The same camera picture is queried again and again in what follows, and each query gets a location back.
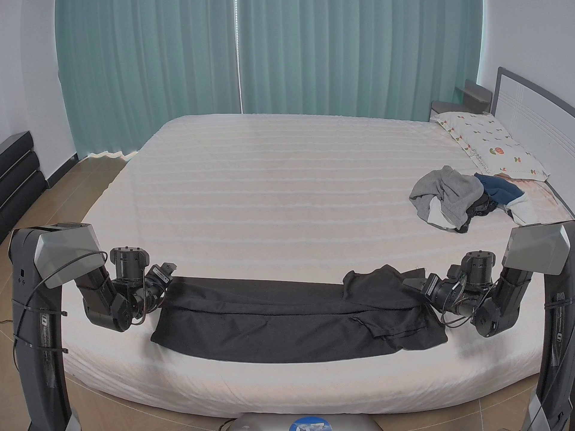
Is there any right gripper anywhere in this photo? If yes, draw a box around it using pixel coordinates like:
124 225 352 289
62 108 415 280
402 273 453 312

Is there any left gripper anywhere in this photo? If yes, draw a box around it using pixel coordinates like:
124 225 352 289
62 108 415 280
141 262 177 307

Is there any black T-shirt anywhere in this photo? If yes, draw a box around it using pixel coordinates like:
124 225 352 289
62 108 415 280
149 264 450 363

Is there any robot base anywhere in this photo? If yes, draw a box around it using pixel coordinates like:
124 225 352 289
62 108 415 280
222 410 380 431

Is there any pile of clothes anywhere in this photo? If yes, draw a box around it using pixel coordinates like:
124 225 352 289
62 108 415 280
409 165 537 233

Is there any bed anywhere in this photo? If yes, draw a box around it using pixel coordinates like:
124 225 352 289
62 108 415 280
58 66 575 414

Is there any white printed pillow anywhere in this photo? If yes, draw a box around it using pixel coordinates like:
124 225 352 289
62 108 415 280
429 111 551 182

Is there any black chest of drawers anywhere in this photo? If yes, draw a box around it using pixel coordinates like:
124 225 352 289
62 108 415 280
0 131 47 241

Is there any grey bedside table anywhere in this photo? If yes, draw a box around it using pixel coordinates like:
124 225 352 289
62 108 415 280
430 79 493 116

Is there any blue-green curtain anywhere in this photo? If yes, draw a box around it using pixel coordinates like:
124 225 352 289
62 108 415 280
54 0 243 158
236 0 483 122

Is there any black cable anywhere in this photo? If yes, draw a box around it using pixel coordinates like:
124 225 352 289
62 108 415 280
34 251 109 288
438 310 472 329

